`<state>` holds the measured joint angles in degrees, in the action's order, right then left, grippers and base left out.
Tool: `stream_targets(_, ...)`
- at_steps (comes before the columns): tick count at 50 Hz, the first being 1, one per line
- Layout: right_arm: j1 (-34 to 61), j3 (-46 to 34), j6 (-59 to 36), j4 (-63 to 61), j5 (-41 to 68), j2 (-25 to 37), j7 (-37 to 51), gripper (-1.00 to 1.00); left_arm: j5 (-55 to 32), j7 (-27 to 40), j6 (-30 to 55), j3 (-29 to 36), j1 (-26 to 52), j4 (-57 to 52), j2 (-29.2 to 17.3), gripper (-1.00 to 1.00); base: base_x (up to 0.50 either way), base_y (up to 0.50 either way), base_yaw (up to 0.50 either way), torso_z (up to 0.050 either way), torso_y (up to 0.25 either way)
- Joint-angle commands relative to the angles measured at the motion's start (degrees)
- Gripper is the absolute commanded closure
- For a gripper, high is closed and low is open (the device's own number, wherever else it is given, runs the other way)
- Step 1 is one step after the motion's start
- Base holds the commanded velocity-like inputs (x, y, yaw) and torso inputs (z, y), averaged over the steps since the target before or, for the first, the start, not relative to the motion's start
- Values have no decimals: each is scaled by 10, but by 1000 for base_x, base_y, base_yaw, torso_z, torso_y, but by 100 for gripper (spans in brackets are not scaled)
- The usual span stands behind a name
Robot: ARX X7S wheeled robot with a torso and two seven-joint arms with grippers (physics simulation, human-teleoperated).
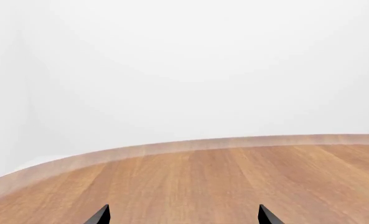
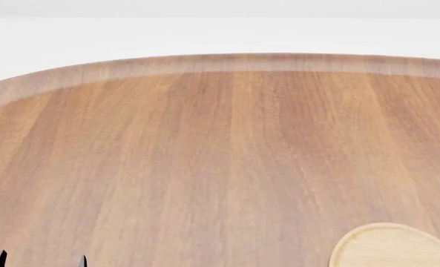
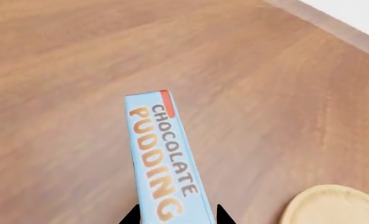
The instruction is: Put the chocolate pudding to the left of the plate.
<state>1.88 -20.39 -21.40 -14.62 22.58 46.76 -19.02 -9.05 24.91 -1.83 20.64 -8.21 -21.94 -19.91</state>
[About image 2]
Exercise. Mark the round light wooden plate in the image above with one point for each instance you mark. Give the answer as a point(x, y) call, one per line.
point(394, 247)

